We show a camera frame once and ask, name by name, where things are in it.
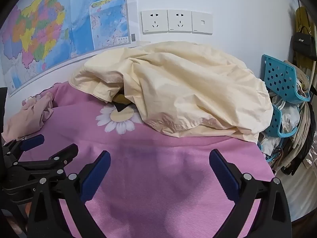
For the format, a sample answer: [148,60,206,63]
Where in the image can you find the light pink garment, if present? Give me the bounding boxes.
[1,92,55,142]

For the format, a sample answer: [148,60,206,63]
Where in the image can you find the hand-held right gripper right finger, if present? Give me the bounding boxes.
[209,149,291,238]

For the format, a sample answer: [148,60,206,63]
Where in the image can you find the black handbag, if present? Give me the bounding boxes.
[292,26,317,60]

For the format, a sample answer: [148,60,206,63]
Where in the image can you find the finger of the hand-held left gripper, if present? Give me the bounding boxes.
[2,134,45,164]
[15,144,79,176]

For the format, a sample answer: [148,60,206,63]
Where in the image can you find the white plastic bags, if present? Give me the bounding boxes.
[260,95,301,155]

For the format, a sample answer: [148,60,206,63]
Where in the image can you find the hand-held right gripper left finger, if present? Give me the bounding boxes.
[27,151,111,238]

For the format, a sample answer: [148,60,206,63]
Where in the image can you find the cream yellow jacket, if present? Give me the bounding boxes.
[69,41,273,144]

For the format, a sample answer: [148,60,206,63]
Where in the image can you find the white wall socket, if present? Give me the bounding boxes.
[167,9,193,33]
[141,10,169,34]

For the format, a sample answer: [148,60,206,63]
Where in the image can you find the olive green garment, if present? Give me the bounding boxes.
[112,92,133,105]

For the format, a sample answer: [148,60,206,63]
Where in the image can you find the colourful wall map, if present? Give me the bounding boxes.
[0,0,131,97]

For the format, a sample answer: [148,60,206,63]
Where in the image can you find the black flat panel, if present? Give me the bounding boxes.
[0,87,8,140]

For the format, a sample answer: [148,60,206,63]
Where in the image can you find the pink daisy print blanket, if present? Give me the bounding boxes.
[17,82,276,238]

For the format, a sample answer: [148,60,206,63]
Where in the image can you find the blue perforated plastic rack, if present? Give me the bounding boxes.
[258,54,311,164]

